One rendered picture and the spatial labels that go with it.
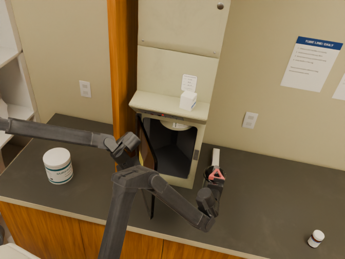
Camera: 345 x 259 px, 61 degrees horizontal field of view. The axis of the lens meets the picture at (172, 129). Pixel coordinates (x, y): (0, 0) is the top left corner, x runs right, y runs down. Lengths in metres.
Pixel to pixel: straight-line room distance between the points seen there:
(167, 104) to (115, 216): 0.52
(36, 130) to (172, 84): 0.54
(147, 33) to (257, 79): 0.75
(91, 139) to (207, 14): 0.61
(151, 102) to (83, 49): 0.74
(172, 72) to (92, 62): 0.74
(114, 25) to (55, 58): 0.91
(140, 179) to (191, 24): 0.58
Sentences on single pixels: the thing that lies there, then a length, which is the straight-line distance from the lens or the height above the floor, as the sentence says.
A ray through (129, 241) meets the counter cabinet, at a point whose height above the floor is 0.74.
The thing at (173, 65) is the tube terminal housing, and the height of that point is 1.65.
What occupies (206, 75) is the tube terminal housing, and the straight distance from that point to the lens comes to 1.18.
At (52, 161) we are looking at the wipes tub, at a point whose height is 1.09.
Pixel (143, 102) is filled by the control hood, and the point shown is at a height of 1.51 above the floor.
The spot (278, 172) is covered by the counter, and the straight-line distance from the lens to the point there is 1.88.
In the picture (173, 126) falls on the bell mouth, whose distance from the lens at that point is 1.37.
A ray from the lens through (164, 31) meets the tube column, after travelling 1.14.
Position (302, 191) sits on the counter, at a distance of 1.84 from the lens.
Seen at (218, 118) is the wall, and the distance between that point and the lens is 1.82.
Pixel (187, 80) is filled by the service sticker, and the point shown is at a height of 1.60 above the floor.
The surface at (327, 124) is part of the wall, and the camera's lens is 1.89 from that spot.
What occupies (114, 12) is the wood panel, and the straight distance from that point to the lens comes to 1.07.
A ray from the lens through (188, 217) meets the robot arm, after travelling 1.11.
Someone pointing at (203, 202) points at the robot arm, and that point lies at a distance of 1.16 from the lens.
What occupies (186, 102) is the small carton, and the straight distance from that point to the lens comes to 1.16.
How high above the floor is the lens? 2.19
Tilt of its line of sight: 39 degrees down
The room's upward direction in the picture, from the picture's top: 7 degrees clockwise
